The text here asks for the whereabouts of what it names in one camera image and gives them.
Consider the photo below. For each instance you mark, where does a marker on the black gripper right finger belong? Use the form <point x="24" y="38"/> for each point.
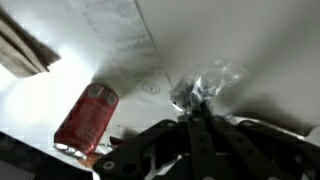
<point x="253" y="153"/>

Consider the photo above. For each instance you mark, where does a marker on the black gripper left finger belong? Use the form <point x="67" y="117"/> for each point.
<point x="166" y="150"/>

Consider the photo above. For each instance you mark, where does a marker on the clear plastic bag with pen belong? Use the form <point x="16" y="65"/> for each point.
<point x="206" y="83"/>

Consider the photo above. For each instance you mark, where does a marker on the brown snack piece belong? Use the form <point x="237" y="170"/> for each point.
<point x="89" y="160"/>

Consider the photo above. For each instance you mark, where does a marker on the red soda can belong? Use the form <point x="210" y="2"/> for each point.
<point x="88" y="116"/>

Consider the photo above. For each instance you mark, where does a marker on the white paper receipt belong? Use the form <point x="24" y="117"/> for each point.
<point x="136" y="50"/>

